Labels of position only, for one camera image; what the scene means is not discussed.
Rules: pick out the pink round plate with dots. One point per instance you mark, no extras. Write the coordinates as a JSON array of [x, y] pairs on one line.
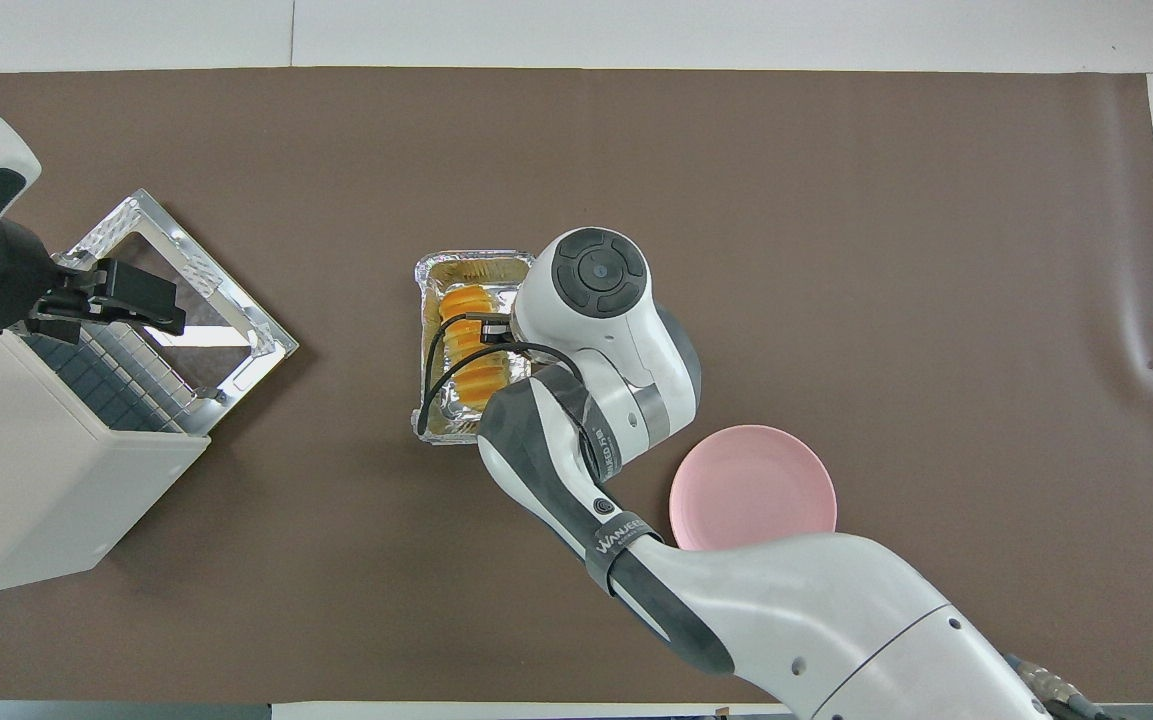
[[751, 490]]

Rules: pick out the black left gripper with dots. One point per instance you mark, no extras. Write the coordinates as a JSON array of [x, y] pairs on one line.
[[1, 285]]

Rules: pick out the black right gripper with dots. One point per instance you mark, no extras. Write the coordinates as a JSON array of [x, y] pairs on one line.
[[498, 330]]

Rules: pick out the aluminium foil baking tray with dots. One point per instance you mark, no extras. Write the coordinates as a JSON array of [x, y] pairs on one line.
[[436, 415]]

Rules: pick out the brown table mat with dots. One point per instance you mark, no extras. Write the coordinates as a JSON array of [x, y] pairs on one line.
[[886, 250]]

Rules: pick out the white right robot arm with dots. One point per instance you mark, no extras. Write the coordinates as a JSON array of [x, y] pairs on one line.
[[786, 600]]

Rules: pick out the glass oven door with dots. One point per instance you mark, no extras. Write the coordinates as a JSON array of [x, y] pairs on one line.
[[256, 340]]

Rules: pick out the cream toaster oven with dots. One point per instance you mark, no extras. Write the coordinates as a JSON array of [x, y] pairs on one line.
[[26, 480]]

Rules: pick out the golden ridged bread loaf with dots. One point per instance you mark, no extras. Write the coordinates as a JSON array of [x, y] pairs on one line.
[[466, 300]]

